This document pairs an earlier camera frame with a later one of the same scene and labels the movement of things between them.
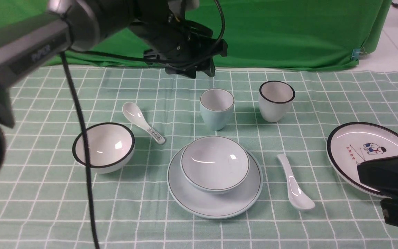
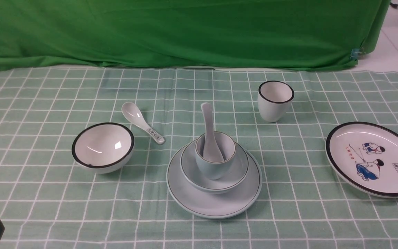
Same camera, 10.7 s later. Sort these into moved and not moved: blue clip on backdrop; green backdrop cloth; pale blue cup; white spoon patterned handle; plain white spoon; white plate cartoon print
Moved: pale blue cup; plain white spoon
Not moved: green backdrop cloth; blue clip on backdrop; white spoon patterned handle; white plate cartoon print
